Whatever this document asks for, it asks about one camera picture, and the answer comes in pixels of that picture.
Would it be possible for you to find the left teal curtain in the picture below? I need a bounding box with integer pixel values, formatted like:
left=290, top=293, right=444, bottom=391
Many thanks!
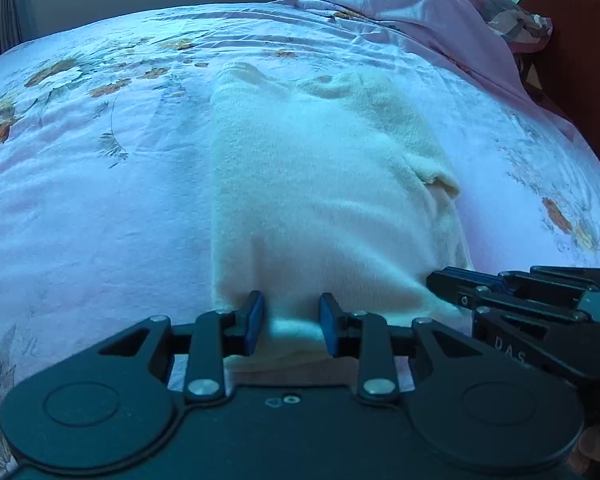
left=0, top=0, right=36, bottom=52

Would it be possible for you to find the pink blanket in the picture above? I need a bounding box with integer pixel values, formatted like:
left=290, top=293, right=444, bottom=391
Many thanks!
left=277, top=0, right=581, bottom=141

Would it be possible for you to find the floral pink bed sheet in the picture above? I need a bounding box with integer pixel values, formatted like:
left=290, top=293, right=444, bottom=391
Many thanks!
left=0, top=2, right=600, bottom=478

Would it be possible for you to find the hand holding right gripper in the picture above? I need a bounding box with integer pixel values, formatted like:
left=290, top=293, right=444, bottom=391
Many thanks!
left=567, top=426, right=600, bottom=474

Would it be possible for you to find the cream knit sweater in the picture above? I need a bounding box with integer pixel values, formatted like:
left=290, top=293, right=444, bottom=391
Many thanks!
left=211, top=63, right=471, bottom=372

